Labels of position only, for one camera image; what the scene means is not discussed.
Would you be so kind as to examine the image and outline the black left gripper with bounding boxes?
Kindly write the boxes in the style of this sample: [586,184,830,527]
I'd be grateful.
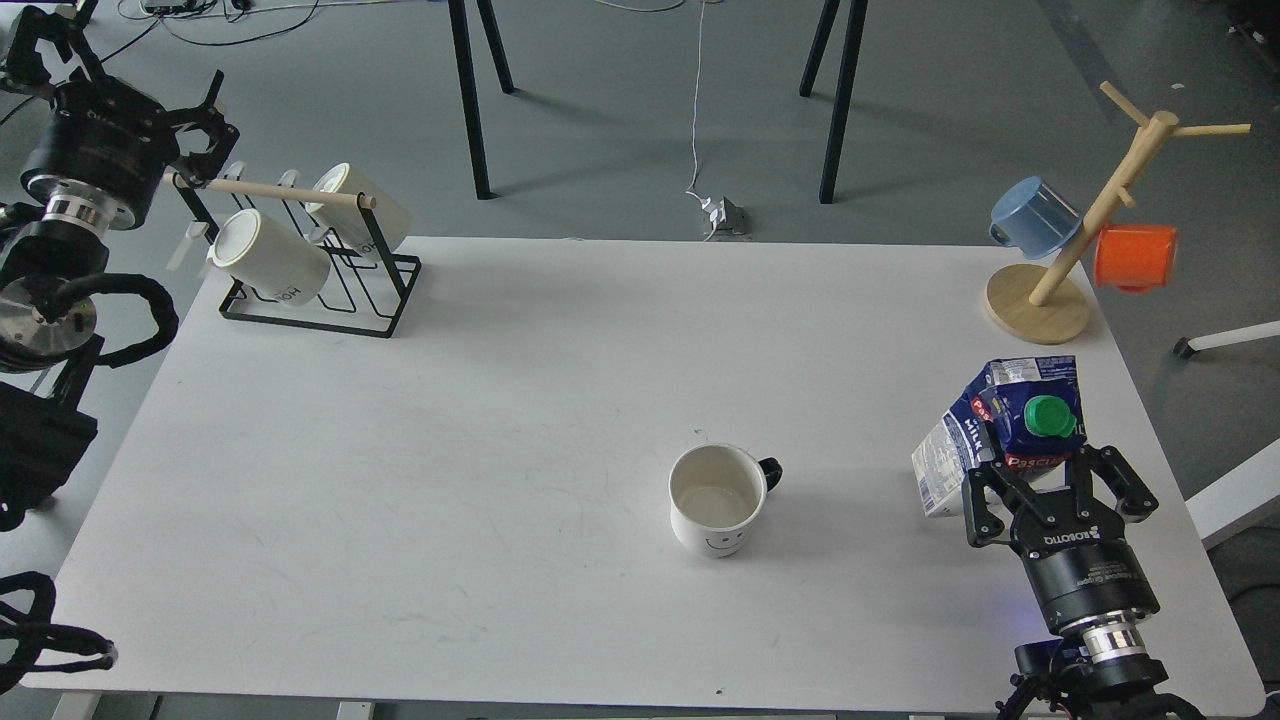
[0,5,241,231]

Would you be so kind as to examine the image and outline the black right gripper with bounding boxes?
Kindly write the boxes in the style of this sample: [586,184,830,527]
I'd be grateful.
[963,445,1161,635]

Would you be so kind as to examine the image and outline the blue white milk carton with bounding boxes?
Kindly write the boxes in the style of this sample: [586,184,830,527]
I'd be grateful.
[911,355,1087,518]

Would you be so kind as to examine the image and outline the white smiley face mug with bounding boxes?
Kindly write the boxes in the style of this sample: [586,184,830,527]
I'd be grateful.
[668,443,783,559]

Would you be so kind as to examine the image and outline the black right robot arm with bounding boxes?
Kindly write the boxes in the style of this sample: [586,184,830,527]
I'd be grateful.
[963,446,1202,719]

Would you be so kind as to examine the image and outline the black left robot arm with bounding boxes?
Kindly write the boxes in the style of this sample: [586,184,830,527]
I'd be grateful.
[1,1,239,532]

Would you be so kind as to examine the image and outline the wooden mug tree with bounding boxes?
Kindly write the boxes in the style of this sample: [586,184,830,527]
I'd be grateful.
[983,79,1253,345]

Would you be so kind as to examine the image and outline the white mug front rack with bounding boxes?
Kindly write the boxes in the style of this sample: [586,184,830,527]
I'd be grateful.
[206,208,332,307]

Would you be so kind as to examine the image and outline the white mug rack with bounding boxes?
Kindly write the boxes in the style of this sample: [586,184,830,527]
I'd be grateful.
[306,161,413,258]
[206,208,332,307]

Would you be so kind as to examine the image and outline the white mug rear rack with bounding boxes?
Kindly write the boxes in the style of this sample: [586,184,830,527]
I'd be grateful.
[306,161,413,258]

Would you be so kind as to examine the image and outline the orange mug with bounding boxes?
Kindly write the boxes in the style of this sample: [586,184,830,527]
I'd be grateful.
[1093,224,1179,293]

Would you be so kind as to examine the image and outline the blue mug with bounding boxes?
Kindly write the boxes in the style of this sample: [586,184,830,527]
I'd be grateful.
[989,176,1084,260]

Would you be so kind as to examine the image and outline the black table legs left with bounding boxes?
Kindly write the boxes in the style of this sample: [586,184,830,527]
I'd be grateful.
[448,0,518,200]

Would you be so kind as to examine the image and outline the black table legs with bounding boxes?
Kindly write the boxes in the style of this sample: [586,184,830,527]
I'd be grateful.
[448,0,518,200]
[797,1,870,205]

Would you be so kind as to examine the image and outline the white power plug adapter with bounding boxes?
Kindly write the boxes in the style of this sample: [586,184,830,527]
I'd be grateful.
[700,197,750,241]

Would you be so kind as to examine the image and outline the black table legs right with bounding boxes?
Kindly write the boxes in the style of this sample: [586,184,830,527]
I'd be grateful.
[797,1,870,205]

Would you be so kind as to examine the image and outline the black floor cable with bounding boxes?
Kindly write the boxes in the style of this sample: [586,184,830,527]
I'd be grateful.
[0,0,323,131]

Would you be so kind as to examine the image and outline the black wire mug rack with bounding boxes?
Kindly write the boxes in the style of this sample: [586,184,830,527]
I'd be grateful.
[166,172,424,338]

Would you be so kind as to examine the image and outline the white cable on floor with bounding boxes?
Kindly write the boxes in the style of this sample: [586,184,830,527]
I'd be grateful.
[598,0,713,199]

